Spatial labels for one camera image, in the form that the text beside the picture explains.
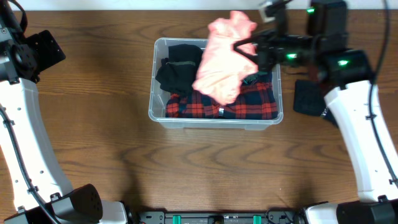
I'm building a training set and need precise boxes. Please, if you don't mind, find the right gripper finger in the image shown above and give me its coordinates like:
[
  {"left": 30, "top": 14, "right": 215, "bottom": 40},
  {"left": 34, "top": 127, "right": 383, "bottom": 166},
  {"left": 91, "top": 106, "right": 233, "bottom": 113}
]
[
  {"left": 233, "top": 47, "right": 259, "bottom": 65},
  {"left": 233, "top": 34, "right": 264, "bottom": 50}
]

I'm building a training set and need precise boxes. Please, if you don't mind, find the dark green garment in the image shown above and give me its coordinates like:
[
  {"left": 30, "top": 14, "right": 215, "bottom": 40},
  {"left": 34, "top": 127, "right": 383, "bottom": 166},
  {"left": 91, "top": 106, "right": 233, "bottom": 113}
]
[{"left": 243, "top": 72, "right": 270, "bottom": 85}]

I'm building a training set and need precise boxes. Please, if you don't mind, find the salmon pink garment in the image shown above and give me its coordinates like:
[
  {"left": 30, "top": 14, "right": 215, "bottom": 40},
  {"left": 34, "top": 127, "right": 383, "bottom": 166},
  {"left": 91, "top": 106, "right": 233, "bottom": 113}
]
[{"left": 192, "top": 11, "right": 258, "bottom": 105}]

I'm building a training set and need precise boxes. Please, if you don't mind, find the red blue plaid shirt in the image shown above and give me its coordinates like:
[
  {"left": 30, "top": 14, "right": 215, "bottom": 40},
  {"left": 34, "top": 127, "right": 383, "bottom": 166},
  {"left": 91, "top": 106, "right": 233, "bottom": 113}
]
[{"left": 165, "top": 73, "right": 279, "bottom": 120}]

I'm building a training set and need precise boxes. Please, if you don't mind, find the black garment with tape band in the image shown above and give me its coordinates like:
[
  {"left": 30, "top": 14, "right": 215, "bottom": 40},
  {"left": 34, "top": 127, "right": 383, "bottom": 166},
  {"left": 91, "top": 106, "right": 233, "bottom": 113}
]
[{"left": 155, "top": 44, "right": 203, "bottom": 96}]

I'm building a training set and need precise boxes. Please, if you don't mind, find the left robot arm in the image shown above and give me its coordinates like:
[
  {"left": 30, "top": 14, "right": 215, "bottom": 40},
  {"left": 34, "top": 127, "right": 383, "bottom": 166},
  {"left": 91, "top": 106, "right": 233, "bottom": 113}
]
[{"left": 1, "top": 0, "right": 129, "bottom": 224}]

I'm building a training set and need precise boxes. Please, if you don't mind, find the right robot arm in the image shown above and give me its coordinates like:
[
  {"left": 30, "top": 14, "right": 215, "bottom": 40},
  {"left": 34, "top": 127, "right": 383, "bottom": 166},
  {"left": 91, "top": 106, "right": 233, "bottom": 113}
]
[{"left": 246, "top": 1, "right": 397, "bottom": 223}]

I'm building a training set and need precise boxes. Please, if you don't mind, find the small black folded garment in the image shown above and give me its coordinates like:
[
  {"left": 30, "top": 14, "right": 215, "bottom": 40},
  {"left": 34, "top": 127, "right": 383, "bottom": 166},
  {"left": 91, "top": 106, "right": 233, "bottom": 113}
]
[{"left": 293, "top": 80, "right": 338, "bottom": 127}]

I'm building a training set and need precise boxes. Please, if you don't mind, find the clear plastic storage bin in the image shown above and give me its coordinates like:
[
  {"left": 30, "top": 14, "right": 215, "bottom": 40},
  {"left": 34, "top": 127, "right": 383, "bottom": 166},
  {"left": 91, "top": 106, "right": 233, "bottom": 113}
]
[{"left": 148, "top": 37, "right": 284, "bottom": 131}]

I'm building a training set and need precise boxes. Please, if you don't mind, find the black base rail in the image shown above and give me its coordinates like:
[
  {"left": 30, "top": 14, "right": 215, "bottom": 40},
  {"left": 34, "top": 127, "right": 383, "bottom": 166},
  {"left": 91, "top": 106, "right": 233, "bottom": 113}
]
[{"left": 137, "top": 210, "right": 306, "bottom": 224}]

